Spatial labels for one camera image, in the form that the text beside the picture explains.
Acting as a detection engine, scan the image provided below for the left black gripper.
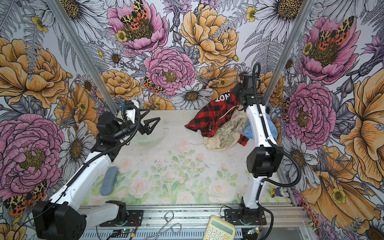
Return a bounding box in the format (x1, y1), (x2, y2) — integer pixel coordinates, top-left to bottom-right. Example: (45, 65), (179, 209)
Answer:
(113, 107), (161, 139)

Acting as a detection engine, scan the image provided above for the red black plaid cloth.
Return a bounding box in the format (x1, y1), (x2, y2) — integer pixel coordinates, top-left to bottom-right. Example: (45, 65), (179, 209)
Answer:
(185, 93), (244, 145)

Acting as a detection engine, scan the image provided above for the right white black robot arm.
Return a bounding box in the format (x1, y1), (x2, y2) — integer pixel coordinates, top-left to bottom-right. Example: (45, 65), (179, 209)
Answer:
(234, 75), (283, 223)

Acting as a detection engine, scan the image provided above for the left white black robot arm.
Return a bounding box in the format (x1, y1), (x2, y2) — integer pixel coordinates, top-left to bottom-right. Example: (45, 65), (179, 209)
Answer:
(32, 101), (161, 240)

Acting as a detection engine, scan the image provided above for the light blue cloth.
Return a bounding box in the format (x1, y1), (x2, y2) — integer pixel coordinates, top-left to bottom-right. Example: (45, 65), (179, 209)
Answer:
(243, 114), (278, 140)

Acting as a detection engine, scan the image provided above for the grey blue oval pad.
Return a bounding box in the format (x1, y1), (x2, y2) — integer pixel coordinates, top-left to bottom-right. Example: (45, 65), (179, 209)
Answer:
(100, 167), (119, 196)

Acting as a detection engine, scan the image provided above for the green circuit board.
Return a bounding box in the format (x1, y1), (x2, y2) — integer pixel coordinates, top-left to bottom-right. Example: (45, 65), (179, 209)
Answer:
(110, 228), (137, 240)

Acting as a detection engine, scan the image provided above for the yellow calculator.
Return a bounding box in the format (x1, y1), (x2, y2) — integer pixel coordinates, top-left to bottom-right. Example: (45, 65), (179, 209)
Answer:
(203, 215), (236, 240)

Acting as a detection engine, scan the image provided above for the small board right connector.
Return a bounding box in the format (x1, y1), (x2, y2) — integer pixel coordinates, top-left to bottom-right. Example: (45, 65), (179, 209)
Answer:
(247, 227), (260, 235)

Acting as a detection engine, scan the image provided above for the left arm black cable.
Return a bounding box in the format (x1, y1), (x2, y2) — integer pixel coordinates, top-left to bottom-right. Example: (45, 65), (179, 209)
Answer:
(64, 104), (142, 188)

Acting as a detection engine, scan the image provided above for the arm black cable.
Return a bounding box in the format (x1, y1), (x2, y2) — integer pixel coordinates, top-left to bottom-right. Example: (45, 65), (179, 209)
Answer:
(251, 62), (302, 240)
(64, 104), (142, 188)

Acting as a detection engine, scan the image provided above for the cream drawstring cloth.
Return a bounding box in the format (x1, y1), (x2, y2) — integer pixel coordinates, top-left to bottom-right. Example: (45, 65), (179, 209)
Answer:
(203, 110), (249, 152)

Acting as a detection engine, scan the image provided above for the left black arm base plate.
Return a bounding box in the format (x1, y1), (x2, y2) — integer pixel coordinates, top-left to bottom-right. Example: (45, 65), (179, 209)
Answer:
(100, 210), (144, 227)

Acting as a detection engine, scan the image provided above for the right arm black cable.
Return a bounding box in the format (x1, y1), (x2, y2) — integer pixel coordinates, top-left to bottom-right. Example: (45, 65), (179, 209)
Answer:
(251, 62), (302, 240)

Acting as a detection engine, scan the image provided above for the right aluminium corner post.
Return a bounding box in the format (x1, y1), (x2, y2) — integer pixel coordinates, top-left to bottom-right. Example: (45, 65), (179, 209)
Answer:
(263, 0), (316, 103)

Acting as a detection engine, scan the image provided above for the aluminium corner post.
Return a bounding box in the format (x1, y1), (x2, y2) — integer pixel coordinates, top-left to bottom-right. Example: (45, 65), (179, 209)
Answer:
(263, 0), (316, 103)
(47, 1), (120, 116)

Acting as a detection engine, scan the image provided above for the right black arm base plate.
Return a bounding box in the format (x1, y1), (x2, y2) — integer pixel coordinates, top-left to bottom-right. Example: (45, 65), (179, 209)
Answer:
(224, 208), (267, 226)

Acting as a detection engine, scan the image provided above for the aluminium front rail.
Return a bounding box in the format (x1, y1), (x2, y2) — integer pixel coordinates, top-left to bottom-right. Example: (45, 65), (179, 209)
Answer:
(86, 204), (311, 234)

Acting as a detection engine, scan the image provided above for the left aluminium corner post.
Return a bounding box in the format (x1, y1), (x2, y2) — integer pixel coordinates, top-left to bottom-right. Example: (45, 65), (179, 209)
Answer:
(47, 1), (120, 116)

